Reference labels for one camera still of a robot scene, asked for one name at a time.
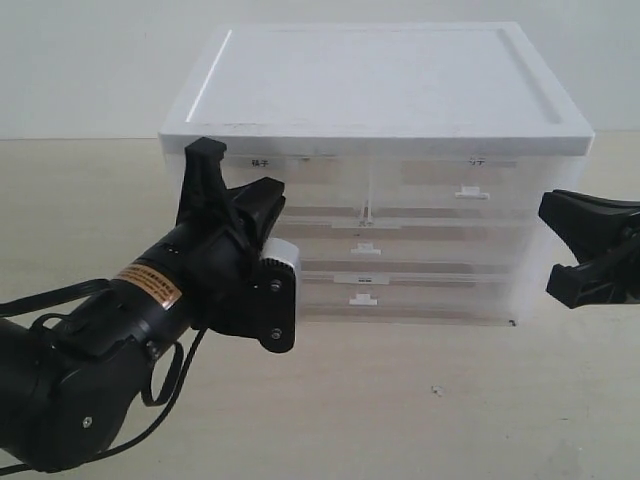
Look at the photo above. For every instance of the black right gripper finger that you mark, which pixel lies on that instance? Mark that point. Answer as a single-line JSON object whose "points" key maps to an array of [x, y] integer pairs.
{"points": [[589, 226], [608, 280]]}

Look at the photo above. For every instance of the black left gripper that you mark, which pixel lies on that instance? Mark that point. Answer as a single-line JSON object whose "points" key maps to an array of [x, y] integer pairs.
{"points": [[241, 295]]}

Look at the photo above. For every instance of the white translucent drawer cabinet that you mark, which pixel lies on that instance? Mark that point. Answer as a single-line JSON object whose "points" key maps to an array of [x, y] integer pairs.
{"points": [[383, 91]]}

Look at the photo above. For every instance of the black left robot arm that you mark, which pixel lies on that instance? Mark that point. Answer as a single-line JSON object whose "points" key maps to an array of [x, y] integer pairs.
{"points": [[74, 359]]}

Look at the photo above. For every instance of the clear plastic container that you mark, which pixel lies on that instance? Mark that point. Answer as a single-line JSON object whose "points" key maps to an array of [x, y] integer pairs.
{"points": [[411, 296], [476, 249]]}

